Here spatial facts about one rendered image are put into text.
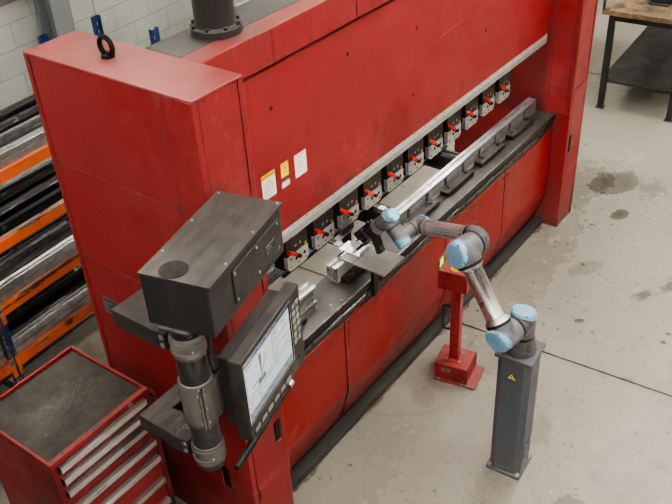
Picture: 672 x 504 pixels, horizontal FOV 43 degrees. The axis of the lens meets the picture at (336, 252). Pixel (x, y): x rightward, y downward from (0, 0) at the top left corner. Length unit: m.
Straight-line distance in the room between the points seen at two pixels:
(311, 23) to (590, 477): 2.60
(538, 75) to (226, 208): 3.38
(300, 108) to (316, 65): 0.19
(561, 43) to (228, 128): 3.20
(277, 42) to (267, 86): 0.17
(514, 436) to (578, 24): 2.62
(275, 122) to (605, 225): 3.46
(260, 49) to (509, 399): 2.00
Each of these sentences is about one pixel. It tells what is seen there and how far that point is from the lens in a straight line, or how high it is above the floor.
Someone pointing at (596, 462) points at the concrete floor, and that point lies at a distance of 4.63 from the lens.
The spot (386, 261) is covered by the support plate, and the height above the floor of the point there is 1.00.
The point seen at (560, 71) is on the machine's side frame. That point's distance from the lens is 5.74.
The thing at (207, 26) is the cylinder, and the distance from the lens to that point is 3.19.
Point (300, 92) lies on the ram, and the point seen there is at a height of 1.97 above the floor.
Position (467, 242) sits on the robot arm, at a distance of 3.66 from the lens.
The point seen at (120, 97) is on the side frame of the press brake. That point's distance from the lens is 2.99.
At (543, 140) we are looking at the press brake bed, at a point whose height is 0.74.
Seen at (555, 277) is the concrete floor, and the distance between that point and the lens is 5.76.
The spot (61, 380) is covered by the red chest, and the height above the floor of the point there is 0.98.
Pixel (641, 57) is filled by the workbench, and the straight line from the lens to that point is 8.43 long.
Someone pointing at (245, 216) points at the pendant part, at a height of 1.95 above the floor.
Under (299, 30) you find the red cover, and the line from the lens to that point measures 3.40.
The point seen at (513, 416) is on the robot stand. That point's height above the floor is 0.42.
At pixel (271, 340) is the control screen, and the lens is 2.90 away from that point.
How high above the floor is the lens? 3.41
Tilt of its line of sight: 35 degrees down
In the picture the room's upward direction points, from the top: 3 degrees counter-clockwise
